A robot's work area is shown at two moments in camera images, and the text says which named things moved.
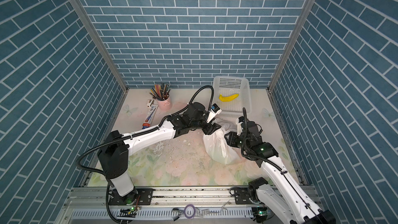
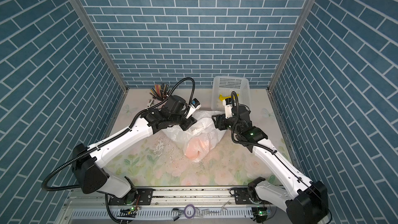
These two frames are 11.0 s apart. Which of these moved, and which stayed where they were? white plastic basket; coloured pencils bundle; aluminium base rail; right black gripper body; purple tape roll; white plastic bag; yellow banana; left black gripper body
Moved: white plastic bag; right black gripper body; left black gripper body
Stayed: white plastic basket; yellow banana; purple tape roll; coloured pencils bundle; aluminium base rail
